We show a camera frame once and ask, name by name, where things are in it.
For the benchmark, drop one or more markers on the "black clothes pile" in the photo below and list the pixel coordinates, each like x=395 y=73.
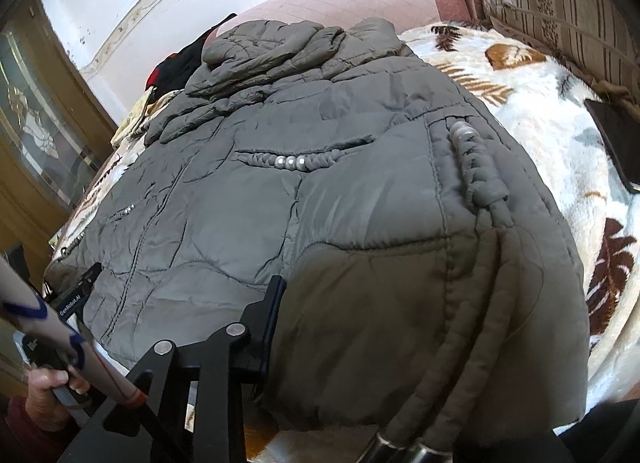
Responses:
x=187 y=60

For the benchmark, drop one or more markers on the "leaf printed blanket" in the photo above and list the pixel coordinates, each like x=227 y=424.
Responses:
x=550 y=108

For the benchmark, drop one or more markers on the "person's dark clothing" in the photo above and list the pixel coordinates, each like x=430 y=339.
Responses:
x=595 y=435

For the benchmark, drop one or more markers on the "grey puffer jacket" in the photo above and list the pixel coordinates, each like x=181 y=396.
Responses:
x=310 y=203

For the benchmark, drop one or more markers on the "striped patterned cushion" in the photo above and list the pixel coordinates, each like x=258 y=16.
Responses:
x=565 y=8

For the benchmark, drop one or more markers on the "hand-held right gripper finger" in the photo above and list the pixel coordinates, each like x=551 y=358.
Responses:
x=264 y=335

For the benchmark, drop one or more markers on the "red cloth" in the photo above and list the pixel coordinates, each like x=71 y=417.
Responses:
x=154 y=77

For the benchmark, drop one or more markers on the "pale yellow cloth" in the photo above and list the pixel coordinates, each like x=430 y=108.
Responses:
x=142 y=115

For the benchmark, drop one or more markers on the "person's left forearm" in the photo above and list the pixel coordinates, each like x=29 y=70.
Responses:
x=30 y=435

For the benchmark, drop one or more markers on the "person's left hand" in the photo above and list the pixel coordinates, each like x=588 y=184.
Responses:
x=42 y=395

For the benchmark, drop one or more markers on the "wooden glass door cabinet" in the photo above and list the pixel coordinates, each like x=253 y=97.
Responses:
x=40 y=153

